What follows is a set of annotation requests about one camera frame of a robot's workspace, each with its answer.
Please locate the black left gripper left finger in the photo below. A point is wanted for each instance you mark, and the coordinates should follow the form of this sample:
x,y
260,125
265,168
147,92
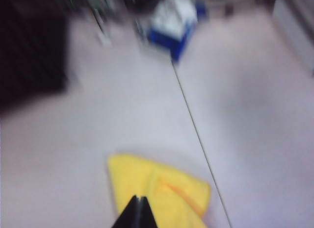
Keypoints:
x,y
130,215

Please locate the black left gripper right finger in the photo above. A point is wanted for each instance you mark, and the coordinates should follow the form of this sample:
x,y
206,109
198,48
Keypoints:
x,y
147,215

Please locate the yellow cleaning rag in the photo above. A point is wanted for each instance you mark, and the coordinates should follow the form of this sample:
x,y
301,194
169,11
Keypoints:
x,y
137,174

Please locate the blue and white flat box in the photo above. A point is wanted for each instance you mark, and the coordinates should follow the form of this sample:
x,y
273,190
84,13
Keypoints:
x,y
171,29

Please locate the black keyboard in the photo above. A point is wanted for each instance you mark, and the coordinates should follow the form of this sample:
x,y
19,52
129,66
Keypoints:
x,y
29,54

